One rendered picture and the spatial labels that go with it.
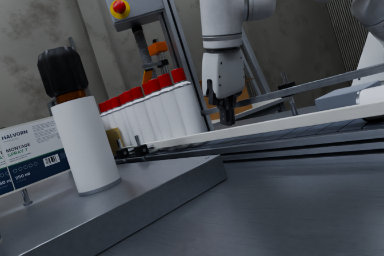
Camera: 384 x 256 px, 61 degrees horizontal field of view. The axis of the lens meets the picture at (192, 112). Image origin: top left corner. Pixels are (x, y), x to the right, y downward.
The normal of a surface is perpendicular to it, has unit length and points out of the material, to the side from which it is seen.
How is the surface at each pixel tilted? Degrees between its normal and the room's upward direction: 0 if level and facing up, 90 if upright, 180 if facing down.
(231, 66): 111
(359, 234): 0
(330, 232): 0
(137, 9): 90
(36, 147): 90
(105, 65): 90
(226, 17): 107
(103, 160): 90
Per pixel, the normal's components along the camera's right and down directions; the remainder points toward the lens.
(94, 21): 0.46, -0.11
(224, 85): 0.64, 0.22
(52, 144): 0.67, -0.18
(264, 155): -0.73, 0.25
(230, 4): 0.22, 0.27
